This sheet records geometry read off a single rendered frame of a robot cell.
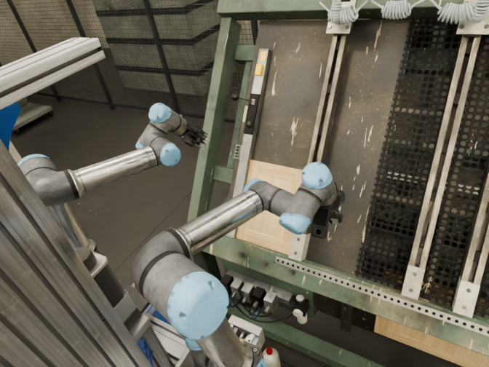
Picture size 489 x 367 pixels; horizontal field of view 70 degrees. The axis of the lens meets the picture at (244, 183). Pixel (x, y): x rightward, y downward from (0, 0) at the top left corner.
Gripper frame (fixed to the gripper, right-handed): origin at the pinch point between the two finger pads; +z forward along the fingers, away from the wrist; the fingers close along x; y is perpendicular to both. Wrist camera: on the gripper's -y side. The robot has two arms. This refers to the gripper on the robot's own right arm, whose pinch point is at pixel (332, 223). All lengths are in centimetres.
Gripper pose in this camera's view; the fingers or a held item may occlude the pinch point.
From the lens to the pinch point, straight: 125.2
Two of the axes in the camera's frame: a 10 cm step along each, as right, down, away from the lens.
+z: 3.6, 4.2, 8.4
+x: -8.6, -2.1, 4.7
